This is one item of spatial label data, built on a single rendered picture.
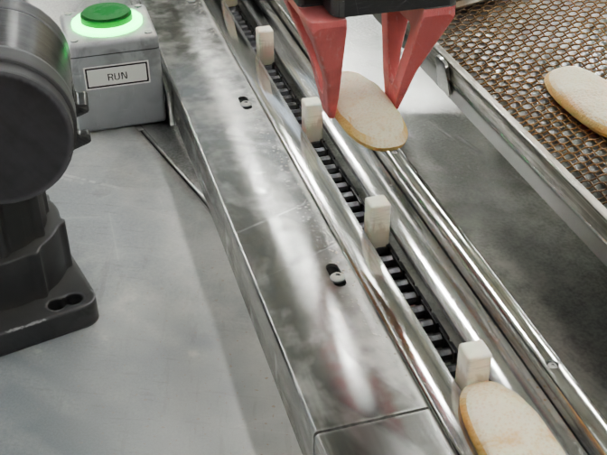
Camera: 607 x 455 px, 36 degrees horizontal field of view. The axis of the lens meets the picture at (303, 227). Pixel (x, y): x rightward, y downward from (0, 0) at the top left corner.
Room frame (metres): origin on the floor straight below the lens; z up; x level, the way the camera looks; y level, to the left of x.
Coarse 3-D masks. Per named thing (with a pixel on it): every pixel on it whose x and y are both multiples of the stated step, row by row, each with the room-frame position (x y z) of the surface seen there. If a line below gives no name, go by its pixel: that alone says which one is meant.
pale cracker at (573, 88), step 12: (552, 72) 0.59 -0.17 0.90; (564, 72) 0.58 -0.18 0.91; (576, 72) 0.58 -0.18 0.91; (588, 72) 0.58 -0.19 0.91; (552, 84) 0.57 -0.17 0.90; (564, 84) 0.57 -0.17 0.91; (576, 84) 0.56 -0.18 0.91; (588, 84) 0.56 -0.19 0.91; (600, 84) 0.56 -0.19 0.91; (552, 96) 0.57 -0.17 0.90; (564, 96) 0.55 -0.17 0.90; (576, 96) 0.55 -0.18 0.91; (588, 96) 0.54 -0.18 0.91; (600, 96) 0.54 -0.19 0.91; (576, 108) 0.54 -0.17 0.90; (588, 108) 0.53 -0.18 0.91; (600, 108) 0.53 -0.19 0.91; (588, 120) 0.52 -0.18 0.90; (600, 120) 0.52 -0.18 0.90; (600, 132) 0.51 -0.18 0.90
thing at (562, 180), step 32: (480, 0) 0.73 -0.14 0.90; (544, 0) 0.71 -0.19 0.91; (512, 32) 0.67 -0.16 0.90; (544, 32) 0.66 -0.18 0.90; (576, 32) 0.65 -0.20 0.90; (448, 64) 0.62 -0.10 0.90; (544, 64) 0.61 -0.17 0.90; (480, 96) 0.57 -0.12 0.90; (512, 96) 0.58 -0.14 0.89; (544, 96) 0.57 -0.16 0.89; (512, 128) 0.52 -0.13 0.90; (544, 160) 0.48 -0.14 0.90; (576, 192) 0.44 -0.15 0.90
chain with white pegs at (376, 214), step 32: (224, 0) 0.88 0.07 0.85; (256, 32) 0.75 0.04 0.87; (288, 96) 0.68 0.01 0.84; (320, 128) 0.61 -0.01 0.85; (352, 192) 0.54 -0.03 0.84; (384, 224) 0.48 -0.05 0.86; (384, 256) 0.46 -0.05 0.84; (416, 288) 0.43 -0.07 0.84; (448, 352) 0.38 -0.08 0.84; (480, 352) 0.34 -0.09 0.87
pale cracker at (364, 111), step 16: (352, 80) 0.53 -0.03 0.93; (368, 80) 0.53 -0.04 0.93; (352, 96) 0.51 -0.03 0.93; (368, 96) 0.51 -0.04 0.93; (384, 96) 0.51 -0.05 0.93; (336, 112) 0.50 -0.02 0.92; (352, 112) 0.49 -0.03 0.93; (368, 112) 0.49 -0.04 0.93; (384, 112) 0.49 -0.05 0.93; (352, 128) 0.47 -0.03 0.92; (368, 128) 0.47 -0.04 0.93; (384, 128) 0.47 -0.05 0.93; (400, 128) 0.47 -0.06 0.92; (368, 144) 0.46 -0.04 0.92; (384, 144) 0.46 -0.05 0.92; (400, 144) 0.46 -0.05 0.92
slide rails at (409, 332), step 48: (240, 48) 0.76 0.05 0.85; (288, 48) 0.75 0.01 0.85; (288, 144) 0.59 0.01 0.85; (336, 144) 0.59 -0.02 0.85; (336, 192) 0.52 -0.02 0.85; (384, 192) 0.52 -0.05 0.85; (432, 240) 0.47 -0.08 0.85; (384, 288) 0.42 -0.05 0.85; (432, 288) 0.42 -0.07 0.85; (480, 336) 0.38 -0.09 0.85; (432, 384) 0.34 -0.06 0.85; (528, 384) 0.34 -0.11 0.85
